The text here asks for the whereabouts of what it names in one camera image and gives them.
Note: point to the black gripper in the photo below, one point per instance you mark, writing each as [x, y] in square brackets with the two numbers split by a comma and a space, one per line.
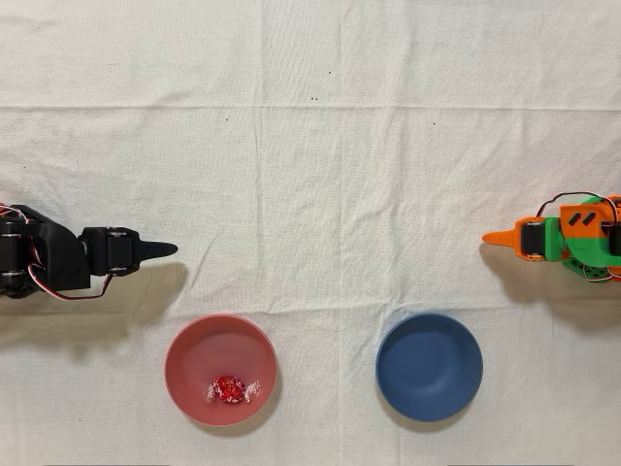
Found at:
[117, 250]

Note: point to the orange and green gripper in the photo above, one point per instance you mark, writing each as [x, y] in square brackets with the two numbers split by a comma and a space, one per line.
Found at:
[532, 240]

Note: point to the red candy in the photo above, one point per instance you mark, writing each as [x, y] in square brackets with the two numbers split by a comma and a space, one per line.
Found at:
[230, 389]

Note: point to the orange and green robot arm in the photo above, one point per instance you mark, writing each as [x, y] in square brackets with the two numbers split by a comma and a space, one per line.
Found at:
[582, 221]

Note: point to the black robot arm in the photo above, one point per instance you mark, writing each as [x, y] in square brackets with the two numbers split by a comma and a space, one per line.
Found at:
[58, 262]

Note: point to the red bowl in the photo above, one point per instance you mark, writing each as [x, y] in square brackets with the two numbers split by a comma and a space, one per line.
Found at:
[220, 349]

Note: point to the blue bowl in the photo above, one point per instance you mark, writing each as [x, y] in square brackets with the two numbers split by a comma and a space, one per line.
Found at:
[429, 366]

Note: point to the white tablecloth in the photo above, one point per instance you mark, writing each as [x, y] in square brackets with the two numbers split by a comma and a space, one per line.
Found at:
[310, 145]

